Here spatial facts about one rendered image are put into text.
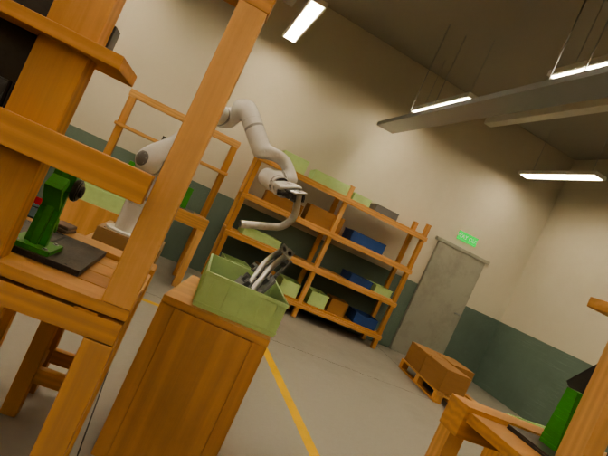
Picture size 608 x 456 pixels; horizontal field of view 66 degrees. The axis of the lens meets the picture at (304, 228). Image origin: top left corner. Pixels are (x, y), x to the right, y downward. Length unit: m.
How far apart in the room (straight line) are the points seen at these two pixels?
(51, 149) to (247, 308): 1.16
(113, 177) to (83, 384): 0.62
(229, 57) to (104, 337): 0.90
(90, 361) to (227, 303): 0.82
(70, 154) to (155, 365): 1.16
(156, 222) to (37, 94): 0.47
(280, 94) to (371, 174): 1.97
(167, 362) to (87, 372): 0.74
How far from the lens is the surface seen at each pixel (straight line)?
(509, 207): 9.43
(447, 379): 6.53
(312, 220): 7.18
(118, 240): 2.34
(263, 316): 2.24
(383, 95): 8.17
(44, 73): 1.53
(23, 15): 1.53
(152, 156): 2.30
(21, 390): 2.56
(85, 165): 1.43
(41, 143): 1.46
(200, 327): 2.21
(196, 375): 2.27
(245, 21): 1.52
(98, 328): 1.54
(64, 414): 1.65
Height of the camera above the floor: 1.32
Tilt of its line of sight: level
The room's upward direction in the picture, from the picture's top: 25 degrees clockwise
